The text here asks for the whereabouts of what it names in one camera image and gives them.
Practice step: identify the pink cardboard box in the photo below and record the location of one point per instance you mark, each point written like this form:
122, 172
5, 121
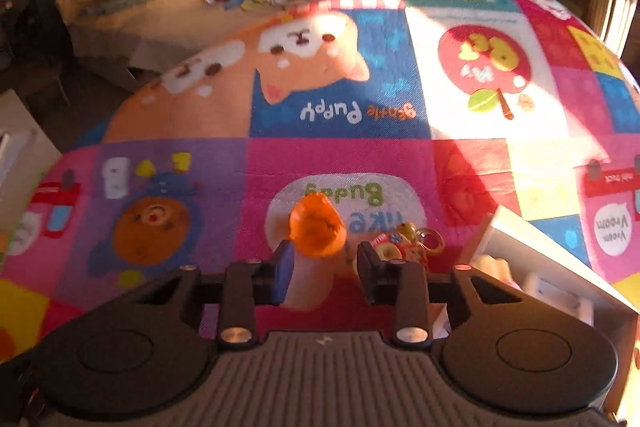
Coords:
515, 229

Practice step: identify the orange capped toy figure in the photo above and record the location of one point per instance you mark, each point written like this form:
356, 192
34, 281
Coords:
317, 227

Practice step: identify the white packet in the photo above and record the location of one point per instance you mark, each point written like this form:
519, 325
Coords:
560, 299

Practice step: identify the white furniture panel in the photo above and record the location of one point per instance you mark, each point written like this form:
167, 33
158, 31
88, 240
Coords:
25, 142

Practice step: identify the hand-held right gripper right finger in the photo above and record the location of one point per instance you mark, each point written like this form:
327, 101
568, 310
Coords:
370, 272

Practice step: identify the colourful printed play mat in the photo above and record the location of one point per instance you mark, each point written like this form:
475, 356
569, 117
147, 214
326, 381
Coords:
350, 147

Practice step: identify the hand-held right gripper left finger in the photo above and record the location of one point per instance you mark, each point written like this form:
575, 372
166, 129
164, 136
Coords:
282, 272

